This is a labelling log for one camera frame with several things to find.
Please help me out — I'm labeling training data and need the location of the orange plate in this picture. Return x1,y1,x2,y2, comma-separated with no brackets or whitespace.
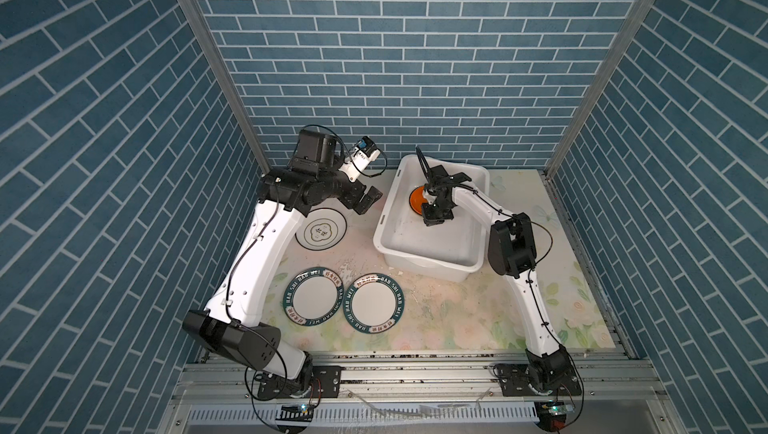
409,186,429,216

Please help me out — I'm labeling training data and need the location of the white plate thin dark rim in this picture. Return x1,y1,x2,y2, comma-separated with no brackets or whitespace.
295,208,348,252

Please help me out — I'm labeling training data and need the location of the green-rimmed lettered plate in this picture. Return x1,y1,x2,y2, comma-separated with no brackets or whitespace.
342,273,405,335
282,267,345,327

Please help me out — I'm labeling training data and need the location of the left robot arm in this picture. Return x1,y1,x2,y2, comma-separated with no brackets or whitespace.
182,125,382,383

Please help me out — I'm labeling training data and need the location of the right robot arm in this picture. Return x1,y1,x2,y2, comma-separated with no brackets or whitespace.
421,166,574,395

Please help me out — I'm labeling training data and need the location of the white plastic bin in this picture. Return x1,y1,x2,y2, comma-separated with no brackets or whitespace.
373,154,488,282

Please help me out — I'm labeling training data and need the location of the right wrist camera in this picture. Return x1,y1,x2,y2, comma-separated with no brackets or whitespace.
415,146,435,185

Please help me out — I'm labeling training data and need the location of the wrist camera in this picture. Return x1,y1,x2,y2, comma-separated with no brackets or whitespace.
415,146,435,185
339,136,385,182

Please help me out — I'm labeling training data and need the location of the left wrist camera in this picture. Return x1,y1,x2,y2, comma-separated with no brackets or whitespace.
339,136,385,182

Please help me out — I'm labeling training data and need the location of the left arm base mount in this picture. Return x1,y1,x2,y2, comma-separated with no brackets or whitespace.
253,365,342,401

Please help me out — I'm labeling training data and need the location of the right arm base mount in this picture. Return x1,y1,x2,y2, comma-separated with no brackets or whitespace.
490,363,583,397

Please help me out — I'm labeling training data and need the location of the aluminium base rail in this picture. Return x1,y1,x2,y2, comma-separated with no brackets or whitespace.
159,354,683,433

